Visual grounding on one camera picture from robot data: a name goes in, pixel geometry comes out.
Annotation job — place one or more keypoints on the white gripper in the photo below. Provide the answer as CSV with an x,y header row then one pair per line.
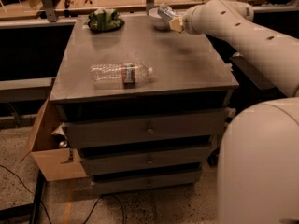
x,y
186,23

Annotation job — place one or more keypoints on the silver redbull can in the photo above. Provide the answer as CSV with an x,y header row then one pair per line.
x,y
166,12

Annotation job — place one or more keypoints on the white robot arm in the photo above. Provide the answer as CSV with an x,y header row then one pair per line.
x,y
258,167

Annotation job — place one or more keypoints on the white bowl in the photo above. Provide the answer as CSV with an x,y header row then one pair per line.
x,y
157,21

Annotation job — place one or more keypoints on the can inside cardboard box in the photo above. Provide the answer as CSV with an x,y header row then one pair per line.
x,y
63,144

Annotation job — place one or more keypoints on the grey drawer cabinet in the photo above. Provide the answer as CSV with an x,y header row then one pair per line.
x,y
188,76

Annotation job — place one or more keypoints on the clear plastic water bottle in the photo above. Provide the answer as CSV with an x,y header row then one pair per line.
x,y
120,73

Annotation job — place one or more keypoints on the black office chair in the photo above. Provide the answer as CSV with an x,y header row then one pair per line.
x,y
254,87

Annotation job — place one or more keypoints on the top grey drawer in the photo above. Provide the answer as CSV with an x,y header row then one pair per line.
x,y
108,132

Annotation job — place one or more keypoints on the grey drawer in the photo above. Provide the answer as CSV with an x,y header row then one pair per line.
x,y
108,132
140,160
147,182

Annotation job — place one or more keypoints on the middle grey drawer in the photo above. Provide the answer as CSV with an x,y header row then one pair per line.
x,y
140,160

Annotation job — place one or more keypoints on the bottom grey drawer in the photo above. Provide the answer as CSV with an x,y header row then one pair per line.
x,y
147,182

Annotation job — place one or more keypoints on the cardboard box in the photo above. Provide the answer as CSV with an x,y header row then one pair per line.
x,y
53,162

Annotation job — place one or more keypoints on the black metal stand leg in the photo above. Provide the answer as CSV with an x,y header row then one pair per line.
x,y
29,212

